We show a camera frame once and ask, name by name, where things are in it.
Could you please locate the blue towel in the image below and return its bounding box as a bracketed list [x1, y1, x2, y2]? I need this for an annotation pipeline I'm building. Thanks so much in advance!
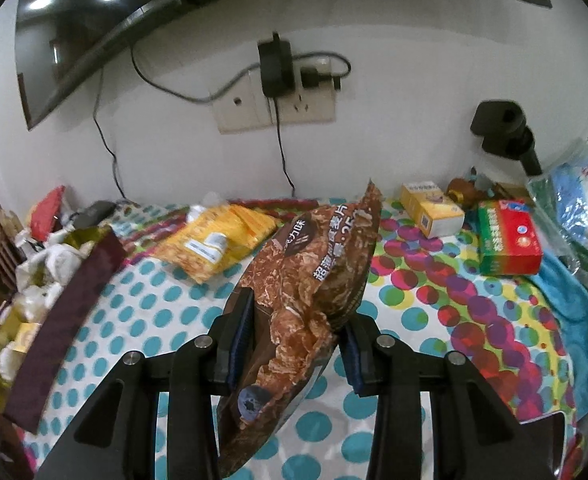
[533, 249, 588, 422]

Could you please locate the thin adapter cable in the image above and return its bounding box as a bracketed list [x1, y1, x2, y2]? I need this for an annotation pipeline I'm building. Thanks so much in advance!
[274, 95, 296, 197]

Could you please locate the long black cable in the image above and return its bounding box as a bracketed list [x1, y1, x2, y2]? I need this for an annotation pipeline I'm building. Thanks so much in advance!
[92, 70, 126, 199]

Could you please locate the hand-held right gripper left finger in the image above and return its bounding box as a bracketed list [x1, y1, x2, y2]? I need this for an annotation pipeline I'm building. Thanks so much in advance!
[34, 287, 257, 480]

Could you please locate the black power adapter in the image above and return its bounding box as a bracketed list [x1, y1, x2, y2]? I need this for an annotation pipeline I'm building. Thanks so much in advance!
[257, 32, 294, 98]

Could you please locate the red bag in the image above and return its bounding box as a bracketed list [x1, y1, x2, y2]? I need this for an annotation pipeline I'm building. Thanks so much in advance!
[26, 186, 68, 241]

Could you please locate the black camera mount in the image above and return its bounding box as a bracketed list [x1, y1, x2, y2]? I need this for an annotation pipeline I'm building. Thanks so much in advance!
[470, 101, 544, 177]

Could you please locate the black television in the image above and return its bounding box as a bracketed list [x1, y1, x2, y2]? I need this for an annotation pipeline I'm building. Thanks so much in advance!
[14, 0, 551, 131]

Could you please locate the brown cereal bag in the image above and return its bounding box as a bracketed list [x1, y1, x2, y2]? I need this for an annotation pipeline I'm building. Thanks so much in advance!
[217, 178, 382, 480]

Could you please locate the flat black device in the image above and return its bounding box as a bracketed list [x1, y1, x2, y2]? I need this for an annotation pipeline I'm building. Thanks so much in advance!
[71, 201, 118, 229]

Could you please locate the white plastic bag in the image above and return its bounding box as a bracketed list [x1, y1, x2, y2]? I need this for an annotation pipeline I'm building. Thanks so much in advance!
[13, 227, 75, 291]

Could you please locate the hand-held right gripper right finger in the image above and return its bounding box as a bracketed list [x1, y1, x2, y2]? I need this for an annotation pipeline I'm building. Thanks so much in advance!
[341, 312, 542, 480]

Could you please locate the looping grey cable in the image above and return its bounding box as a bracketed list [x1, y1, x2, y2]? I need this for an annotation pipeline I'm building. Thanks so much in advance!
[131, 44, 351, 105]

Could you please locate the polka dot tablecloth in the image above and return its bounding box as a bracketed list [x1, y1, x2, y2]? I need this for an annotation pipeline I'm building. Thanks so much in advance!
[19, 197, 588, 480]

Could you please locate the red green medicine box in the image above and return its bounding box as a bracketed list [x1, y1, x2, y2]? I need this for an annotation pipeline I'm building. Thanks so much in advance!
[476, 199, 545, 277]

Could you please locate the orange medicine box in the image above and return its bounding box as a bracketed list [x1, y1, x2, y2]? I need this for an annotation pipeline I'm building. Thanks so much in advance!
[11, 321, 43, 356]

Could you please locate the white crumpled tissue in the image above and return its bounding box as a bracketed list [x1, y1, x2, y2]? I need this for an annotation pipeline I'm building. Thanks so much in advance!
[44, 244, 83, 282]
[14, 284, 66, 322]

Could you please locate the beige wall socket plate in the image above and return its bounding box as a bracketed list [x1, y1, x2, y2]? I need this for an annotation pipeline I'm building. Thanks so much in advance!
[211, 57, 337, 135]

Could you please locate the clear plastic bag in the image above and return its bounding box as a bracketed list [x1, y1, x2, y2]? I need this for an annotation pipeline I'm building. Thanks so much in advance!
[526, 137, 588, 313]

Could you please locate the black wall plug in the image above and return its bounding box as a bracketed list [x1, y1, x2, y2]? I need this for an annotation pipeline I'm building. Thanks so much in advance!
[299, 66, 346, 93]

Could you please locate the yellow snack bag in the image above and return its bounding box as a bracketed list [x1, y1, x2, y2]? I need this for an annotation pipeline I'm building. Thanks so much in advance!
[153, 203, 286, 286]

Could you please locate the yellow white medicine box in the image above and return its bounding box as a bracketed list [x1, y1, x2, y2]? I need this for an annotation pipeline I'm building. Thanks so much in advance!
[400, 180, 466, 240]

